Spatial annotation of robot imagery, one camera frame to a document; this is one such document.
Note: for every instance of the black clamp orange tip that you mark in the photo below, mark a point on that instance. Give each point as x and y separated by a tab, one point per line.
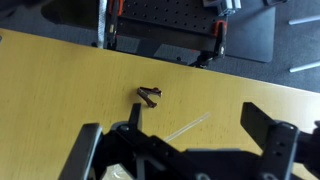
220	36
115	20

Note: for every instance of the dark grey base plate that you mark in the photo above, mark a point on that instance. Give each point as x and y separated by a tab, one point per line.
250	36

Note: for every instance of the grey white electrical box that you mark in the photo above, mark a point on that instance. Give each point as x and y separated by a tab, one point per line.
226	6

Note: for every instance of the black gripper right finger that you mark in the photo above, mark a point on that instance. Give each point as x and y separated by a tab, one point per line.
276	143

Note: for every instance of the clear plastic straw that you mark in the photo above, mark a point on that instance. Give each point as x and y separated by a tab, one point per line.
190	126

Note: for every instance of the dark staple remover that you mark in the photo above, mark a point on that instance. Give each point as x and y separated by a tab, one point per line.
148	95

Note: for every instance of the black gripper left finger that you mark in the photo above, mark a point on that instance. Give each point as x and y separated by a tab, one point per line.
86	150

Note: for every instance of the black perforated breadboard plate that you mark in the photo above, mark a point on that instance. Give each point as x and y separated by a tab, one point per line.
166	13

